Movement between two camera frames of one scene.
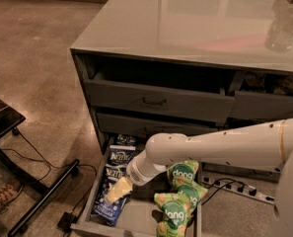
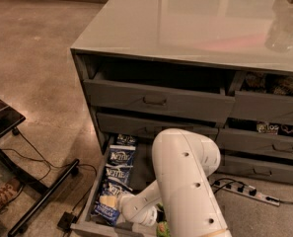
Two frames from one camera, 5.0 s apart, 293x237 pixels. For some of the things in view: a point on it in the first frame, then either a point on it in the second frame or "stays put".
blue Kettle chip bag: x=109 y=212 stays put
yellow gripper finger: x=122 y=188 to x=109 y=200
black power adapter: x=66 y=221 stays put
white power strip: x=252 y=194 stays put
